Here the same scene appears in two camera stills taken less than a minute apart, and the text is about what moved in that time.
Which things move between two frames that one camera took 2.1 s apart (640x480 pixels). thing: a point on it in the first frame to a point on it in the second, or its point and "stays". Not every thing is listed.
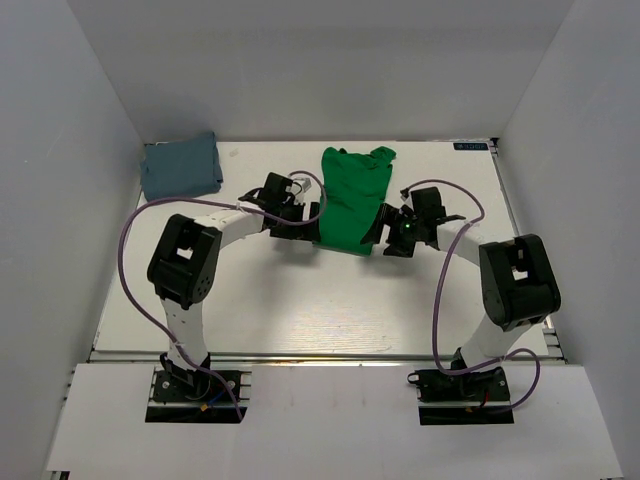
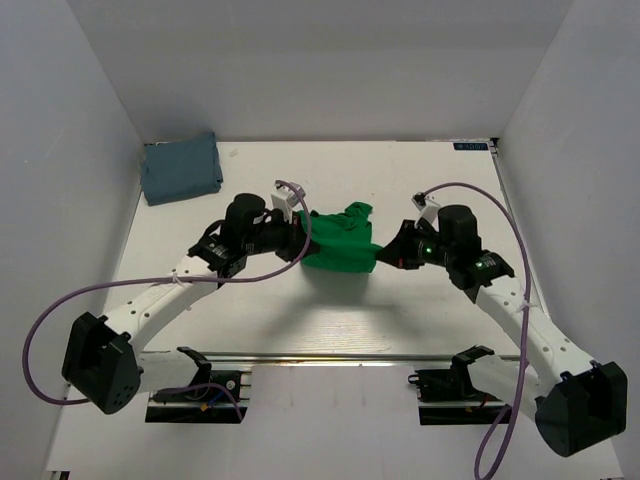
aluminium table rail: x=322 y=357 stays
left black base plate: x=195 y=396 stays
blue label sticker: x=472 y=146 stays
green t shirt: x=353 y=188 to x=345 y=238
